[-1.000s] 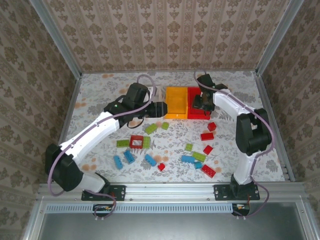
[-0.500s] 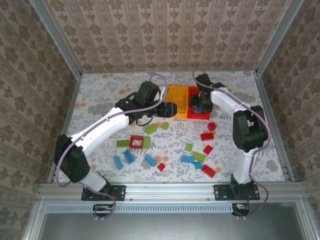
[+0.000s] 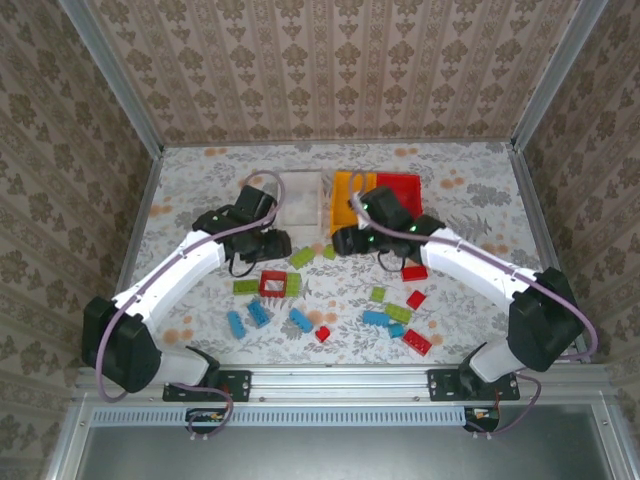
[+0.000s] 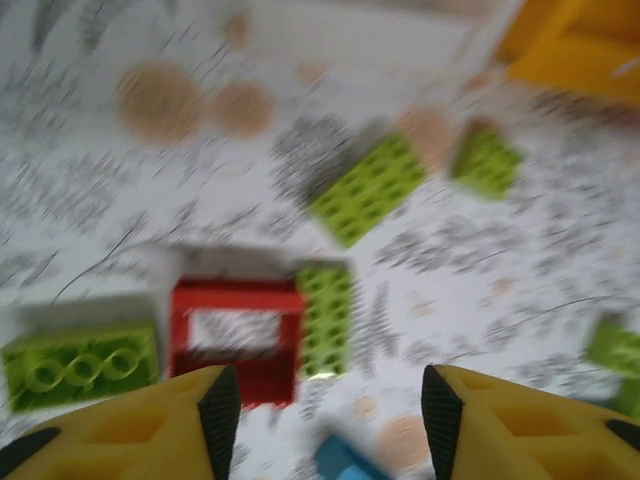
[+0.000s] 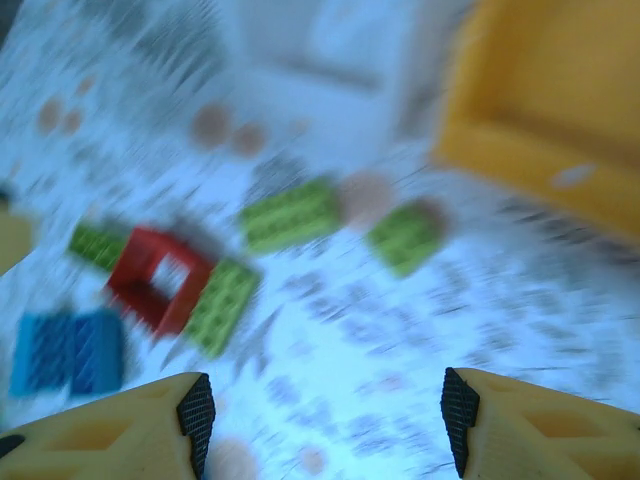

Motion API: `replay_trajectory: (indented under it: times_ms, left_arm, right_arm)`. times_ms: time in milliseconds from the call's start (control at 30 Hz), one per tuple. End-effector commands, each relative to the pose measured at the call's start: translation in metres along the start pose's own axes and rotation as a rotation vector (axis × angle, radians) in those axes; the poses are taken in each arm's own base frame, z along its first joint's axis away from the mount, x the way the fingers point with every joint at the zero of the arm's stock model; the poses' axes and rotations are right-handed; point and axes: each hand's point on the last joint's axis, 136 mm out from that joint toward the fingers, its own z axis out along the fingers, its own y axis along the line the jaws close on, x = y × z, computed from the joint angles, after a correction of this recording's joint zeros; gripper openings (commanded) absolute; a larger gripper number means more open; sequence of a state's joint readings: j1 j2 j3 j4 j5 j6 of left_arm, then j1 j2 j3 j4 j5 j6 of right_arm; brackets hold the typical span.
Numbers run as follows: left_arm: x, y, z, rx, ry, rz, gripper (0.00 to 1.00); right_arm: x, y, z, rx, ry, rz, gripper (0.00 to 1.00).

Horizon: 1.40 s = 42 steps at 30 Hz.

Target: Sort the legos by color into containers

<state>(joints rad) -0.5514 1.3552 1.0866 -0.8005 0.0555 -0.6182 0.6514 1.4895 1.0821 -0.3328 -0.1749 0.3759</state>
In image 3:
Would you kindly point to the small red lego brick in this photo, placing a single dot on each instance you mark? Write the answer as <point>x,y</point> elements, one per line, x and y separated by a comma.
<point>323,334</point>

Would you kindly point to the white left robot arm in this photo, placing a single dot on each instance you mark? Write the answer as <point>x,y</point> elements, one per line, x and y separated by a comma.
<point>170,275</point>

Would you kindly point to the aluminium frame post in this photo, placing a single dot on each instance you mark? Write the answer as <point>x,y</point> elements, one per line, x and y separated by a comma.
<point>556,75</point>
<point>119,85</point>

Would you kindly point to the red plastic container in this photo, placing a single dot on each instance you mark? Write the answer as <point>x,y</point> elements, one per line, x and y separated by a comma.
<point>405,185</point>

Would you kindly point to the small green lego brick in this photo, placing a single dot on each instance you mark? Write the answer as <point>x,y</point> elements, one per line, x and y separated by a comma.
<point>378,294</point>
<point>329,251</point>

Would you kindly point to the small blue lego brick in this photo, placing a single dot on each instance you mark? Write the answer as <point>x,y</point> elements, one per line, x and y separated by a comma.
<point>396,330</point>

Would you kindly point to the aluminium cabinet frame bar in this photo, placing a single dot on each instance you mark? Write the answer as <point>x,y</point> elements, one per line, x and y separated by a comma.
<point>67,440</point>
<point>617,440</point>

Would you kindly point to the aluminium mounting rail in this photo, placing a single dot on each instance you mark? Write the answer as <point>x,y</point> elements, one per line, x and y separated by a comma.
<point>340,382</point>

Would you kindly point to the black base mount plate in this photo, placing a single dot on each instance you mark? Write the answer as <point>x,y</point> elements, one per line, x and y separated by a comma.
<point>442,385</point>
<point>240,385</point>

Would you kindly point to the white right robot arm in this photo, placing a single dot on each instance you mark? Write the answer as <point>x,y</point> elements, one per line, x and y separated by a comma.
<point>480,265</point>

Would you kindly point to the long green lego brick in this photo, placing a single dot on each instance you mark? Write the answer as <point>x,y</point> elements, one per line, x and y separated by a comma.
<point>398,313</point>

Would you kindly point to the yellow plastic container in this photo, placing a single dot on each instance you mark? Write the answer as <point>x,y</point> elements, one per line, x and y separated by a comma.
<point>342,200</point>

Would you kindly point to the aluminium table side rail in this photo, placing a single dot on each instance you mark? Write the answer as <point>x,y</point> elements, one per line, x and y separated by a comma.
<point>530,200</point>
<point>129,250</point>

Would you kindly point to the grey metal sheet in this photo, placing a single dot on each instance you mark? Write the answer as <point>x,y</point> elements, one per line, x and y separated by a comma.
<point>325,455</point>

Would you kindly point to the light green lego brick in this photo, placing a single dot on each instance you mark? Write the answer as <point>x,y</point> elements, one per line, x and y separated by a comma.
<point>305,256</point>

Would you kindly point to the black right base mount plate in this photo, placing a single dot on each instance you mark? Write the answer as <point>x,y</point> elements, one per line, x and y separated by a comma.
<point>442,385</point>

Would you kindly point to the red square lego frame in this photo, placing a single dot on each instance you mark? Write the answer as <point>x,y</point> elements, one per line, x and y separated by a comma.
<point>272,274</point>

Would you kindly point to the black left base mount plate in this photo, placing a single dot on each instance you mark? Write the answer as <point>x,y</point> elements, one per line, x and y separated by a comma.
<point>240,385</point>

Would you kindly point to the white plastic container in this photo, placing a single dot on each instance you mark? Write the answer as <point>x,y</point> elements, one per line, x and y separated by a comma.
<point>302,205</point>

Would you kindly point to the long blue lego brick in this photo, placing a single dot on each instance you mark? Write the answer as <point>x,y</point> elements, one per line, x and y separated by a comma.
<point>375,317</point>

